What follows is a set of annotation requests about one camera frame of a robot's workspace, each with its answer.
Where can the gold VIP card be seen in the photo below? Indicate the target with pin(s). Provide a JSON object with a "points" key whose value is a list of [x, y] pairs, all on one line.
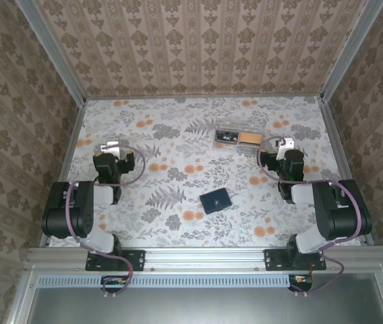
{"points": [[250, 139]]}

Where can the black VIP card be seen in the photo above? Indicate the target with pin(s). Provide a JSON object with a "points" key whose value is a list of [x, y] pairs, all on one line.
{"points": [[227, 138]]}

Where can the grey metal sheet panel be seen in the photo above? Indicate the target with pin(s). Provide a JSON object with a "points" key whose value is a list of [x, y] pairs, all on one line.
{"points": [[205, 307]]}

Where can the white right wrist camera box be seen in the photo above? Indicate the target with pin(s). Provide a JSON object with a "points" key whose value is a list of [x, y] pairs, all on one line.
{"points": [[287, 143]]}

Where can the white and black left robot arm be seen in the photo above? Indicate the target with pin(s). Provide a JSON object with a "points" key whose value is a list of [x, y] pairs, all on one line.
{"points": [[77, 209]]}

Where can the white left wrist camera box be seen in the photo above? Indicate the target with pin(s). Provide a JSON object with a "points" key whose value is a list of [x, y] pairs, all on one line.
{"points": [[110, 147]]}

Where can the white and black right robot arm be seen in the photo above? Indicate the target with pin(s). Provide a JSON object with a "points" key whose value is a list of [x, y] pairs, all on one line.
{"points": [[340, 216]]}

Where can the aluminium side rail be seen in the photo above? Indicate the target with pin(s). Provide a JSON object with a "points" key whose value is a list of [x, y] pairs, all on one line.
{"points": [[345, 168], [64, 168]]}

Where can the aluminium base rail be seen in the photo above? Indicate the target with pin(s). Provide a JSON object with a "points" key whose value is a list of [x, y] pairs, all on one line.
{"points": [[205, 258]]}

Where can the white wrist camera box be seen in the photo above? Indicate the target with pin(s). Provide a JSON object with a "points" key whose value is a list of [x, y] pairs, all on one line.
{"points": [[287, 143], [110, 147]]}

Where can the navy blue card holder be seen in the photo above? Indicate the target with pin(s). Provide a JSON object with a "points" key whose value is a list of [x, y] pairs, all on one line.
{"points": [[213, 199]]}

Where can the clear plastic organizer box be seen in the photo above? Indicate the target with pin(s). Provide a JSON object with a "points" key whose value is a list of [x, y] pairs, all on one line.
{"points": [[238, 123]]}

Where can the aluminium frame post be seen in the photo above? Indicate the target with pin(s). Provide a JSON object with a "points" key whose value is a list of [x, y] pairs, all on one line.
{"points": [[350, 54], [53, 54]]}

